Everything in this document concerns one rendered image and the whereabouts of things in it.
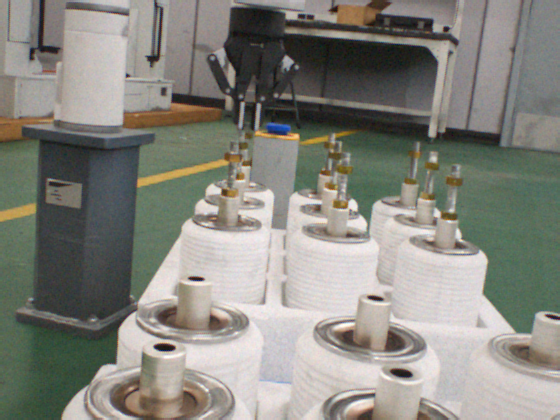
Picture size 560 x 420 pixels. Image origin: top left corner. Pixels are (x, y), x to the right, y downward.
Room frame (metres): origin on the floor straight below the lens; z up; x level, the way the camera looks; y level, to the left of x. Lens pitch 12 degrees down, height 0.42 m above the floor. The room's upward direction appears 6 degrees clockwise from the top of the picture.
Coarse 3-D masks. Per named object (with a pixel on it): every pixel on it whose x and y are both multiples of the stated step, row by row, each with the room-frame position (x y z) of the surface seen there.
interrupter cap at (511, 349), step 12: (504, 336) 0.48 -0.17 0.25; (516, 336) 0.48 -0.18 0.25; (528, 336) 0.49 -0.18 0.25; (492, 348) 0.45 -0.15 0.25; (504, 348) 0.46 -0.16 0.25; (516, 348) 0.46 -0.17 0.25; (528, 348) 0.47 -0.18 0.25; (504, 360) 0.43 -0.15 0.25; (516, 360) 0.44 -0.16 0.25; (528, 360) 0.45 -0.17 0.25; (528, 372) 0.42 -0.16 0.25; (540, 372) 0.42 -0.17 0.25; (552, 372) 0.42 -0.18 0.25
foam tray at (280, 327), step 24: (168, 264) 0.82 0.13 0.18; (168, 288) 0.73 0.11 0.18; (384, 288) 0.82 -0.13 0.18; (264, 312) 0.69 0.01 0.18; (288, 312) 0.69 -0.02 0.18; (312, 312) 0.70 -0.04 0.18; (480, 312) 0.76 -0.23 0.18; (264, 336) 0.68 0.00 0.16; (288, 336) 0.68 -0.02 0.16; (432, 336) 0.68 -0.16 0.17; (456, 336) 0.68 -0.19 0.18; (480, 336) 0.69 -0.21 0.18; (264, 360) 0.68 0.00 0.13; (288, 360) 0.68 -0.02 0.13; (456, 360) 0.68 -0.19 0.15; (456, 384) 0.68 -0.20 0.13
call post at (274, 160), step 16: (256, 144) 1.13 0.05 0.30; (272, 144) 1.13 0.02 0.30; (288, 144) 1.13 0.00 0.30; (256, 160) 1.13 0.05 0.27; (272, 160) 1.13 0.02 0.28; (288, 160) 1.13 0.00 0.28; (256, 176) 1.13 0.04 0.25; (272, 176) 1.13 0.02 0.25; (288, 176) 1.13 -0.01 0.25; (272, 192) 1.13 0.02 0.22; (288, 192) 1.13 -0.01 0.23; (288, 208) 1.13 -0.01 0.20; (272, 224) 1.13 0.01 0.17
